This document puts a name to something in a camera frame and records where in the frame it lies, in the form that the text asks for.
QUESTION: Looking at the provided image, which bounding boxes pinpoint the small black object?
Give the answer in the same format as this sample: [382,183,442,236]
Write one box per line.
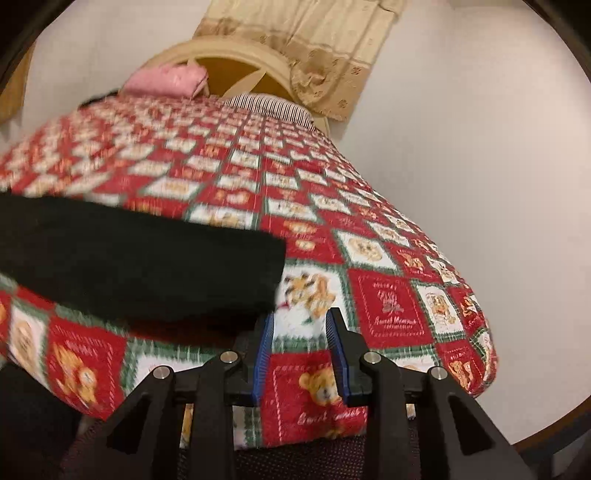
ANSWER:
[78,89,123,110]

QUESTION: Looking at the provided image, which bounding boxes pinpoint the dark dotted cloth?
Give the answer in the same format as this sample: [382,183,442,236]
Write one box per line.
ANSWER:
[60,401,422,480]

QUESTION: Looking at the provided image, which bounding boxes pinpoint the pink pillow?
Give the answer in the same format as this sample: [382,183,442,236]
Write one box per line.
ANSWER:
[123,63,209,99]

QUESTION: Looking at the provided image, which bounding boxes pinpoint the black pants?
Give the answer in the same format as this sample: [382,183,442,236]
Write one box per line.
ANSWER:
[0,191,288,325]

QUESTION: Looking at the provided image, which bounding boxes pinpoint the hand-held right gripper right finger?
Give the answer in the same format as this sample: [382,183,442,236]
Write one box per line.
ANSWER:
[325,307,536,480]

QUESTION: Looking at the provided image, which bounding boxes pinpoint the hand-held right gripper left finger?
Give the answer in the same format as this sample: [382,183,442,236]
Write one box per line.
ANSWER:
[60,312,278,480]

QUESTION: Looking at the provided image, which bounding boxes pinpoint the red bear printed blanket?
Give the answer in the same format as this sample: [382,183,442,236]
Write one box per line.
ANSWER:
[0,95,499,450]

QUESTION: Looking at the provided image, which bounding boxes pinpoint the striped pillow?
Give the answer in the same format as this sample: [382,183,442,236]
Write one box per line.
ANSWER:
[221,92,317,126]

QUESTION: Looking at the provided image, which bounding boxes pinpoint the cream wooden headboard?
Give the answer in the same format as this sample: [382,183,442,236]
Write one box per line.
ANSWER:
[137,38,334,136]

